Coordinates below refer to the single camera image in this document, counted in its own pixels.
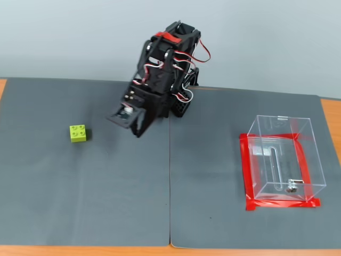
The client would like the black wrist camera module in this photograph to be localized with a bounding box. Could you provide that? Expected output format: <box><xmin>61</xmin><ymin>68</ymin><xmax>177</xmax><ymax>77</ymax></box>
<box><xmin>106</xmin><ymin>102</ymin><xmax>147</xmax><ymax>131</ymax></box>

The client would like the grey rubber mat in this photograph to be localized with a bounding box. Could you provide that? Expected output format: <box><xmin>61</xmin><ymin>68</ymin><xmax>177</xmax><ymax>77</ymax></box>
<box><xmin>0</xmin><ymin>77</ymin><xmax>171</xmax><ymax>247</ymax></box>
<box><xmin>169</xmin><ymin>85</ymin><xmax>341</xmax><ymax>250</ymax></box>

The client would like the green lego block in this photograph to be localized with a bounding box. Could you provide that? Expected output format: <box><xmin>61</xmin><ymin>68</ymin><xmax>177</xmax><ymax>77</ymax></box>
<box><xmin>69</xmin><ymin>124</ymin><xmax>88</xmax><ymax>144</ymax></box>

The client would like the black table clamp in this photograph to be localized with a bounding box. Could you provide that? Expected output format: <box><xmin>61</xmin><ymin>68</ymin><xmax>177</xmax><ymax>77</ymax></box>
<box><xmin>186</xmin><ymin>67</ymin><xmax>200</xmax><ymax>87</ymax></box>

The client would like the red tape band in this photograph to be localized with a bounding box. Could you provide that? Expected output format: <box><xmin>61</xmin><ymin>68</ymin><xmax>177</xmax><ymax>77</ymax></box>
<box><xmin>155</xmin><ymin>31</ymin><xmax>182</xmax><ymax>45</ymax></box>

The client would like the red tape strip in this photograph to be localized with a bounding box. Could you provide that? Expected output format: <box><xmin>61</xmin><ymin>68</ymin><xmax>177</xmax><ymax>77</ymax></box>
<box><xmin>239</xmin><ymin>133</ymin><xmax>257</xmax><ymax>211</ymax></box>
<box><xmin>291</xmin><ymin>133</ymin><xmax>314</xmax><ymax>201</ymax></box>
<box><xmin>239</xmin><ymin>132</ymin><xmax>302</xmax><ymax>141</ymax></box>
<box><xmin>245</xmin><ymin>197</ymin><xmax>321</xmax><ymax>212</ymax></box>

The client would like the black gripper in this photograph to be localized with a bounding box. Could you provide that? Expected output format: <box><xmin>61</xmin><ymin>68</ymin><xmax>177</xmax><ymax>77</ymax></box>
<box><xmin>121</xmin><ymin>84</ymin><xmax>172</xmax><ymax>139</ymax></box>

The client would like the red white servo wire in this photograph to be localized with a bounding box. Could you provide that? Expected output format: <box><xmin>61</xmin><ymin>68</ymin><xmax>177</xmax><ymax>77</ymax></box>
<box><xmin>133</xmin><ymin>61</ymin><xmax>166</xmax><ymax>86</ymax></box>
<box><xmin>170</xmin><ymin>38</ymin><xmax>213</xmax><ymax>103</ymax></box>

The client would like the transparent acrylic box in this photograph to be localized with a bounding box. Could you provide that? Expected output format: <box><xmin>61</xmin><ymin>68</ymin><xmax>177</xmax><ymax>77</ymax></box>
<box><xmin>246</xmin><ymin>115</ymin><xmax>327</xmax><ymax>203</ymax></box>

